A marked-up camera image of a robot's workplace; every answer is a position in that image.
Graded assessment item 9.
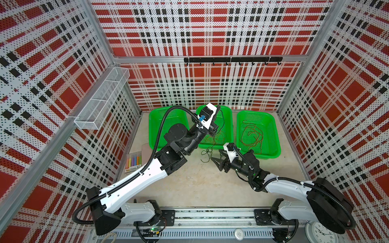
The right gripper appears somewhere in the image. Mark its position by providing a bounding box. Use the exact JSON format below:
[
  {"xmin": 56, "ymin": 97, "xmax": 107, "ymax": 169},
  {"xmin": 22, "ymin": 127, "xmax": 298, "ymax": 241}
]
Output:
[{"xmin": 211, "ymin": 150, "xmax": 251, "ymax": 179}]

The orange cable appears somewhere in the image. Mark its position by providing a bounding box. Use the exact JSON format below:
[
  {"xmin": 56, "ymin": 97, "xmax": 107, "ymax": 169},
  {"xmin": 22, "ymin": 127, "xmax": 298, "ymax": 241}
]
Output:
[
  {"xmin": 203, "ymin": 130, "xmax": 227, "ymax": 146},
  {"xmin": 204, "ymin": 130, "xmax": 228, "ymax": 146}
]

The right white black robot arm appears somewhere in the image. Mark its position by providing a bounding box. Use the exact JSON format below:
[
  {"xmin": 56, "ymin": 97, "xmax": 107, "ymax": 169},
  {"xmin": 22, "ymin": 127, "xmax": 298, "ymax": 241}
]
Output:
[{"xmin": 211, "ymin": 149, "xmax": 357, "ymax": 234}]

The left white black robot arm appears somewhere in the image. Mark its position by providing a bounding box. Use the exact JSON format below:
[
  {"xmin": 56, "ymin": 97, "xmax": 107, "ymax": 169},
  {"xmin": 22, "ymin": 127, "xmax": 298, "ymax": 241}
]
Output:
[{"xmin": 72, "ymin": 103, "xmax": 221, "ymax": 236}]

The middle green plastic basket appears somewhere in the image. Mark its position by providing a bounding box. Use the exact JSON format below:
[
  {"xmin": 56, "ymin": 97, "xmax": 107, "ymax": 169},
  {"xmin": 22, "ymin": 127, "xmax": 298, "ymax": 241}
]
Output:
[{"xmin": 199, "ymin": 106, "xmax": 235, "ymax": 150}]

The green plastic basket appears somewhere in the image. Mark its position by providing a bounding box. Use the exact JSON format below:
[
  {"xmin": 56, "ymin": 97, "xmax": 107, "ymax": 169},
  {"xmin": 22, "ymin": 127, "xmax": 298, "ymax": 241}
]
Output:
[
  {"xmin": 149, "ymin": 105, "xmax": 191, "ymax": 152},
  {"xmin": 236, "ymin": 110, "xmax": 281, "ymax": 160},
  {"xmin": 199, "ymin": 106, "xmax": 235, "ymax": 150}
]

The left green plastic basket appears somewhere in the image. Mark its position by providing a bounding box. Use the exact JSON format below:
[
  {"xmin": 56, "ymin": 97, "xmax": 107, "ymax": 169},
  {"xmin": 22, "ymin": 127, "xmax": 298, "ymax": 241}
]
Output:
[{"xmin": 149, "ymin": 105, "xmax": 191, "ymax": 152}]

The right green plastic basket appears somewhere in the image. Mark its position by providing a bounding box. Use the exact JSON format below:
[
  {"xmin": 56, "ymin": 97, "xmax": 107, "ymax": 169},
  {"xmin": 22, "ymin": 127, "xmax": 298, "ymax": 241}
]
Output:
[{"xmin": 236, "ymin": 110, "xmax": 281, "ymax": 160}]

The white round knob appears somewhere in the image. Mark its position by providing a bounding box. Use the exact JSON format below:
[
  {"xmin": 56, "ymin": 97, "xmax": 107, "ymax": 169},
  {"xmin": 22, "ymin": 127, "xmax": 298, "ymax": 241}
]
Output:
[{"xmin": 234, "ymin": 228, "xmax": 245, "ymax": 241}]

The colourful marker box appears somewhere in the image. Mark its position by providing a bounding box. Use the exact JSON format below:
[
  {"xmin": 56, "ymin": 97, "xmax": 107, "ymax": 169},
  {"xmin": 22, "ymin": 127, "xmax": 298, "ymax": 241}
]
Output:
[{"xmin": 124, "ymin": 144, "xmax": 152, "ymax": 175}]

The white analog clock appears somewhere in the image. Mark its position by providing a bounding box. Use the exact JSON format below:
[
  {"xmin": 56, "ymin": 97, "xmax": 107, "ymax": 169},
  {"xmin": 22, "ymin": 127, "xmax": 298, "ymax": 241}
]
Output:
[{"xmin": 305, "ymin": 222, "xmax": 339, "ymax": 243}]

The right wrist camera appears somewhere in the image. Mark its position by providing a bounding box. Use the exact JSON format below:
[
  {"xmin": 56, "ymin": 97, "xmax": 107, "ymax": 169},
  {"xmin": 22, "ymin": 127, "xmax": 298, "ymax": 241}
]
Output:
[{"xmin": 223, "ymin": 143, "xmax": 239, "ymax": 164}]

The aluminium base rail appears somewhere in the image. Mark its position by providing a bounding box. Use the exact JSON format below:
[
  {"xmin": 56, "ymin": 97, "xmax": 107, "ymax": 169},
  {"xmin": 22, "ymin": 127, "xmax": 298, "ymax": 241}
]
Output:
[{"xmin": 91, "ymin": 207, "xmax": 314, "ymax": 243}]

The black hook rail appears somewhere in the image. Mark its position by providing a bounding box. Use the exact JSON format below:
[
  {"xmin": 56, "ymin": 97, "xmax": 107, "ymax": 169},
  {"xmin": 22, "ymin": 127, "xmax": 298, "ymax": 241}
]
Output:
[{"xmin": 183, "ymin": 57, "xmax": 283, "ymax": 64}]

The white wire mesh shelf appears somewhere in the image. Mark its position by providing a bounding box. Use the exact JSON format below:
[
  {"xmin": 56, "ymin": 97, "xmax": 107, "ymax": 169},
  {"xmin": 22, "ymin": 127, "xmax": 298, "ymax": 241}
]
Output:
[{"xmin": 75, "ymin": 67, "xmax": 130, "ymax": 130}]

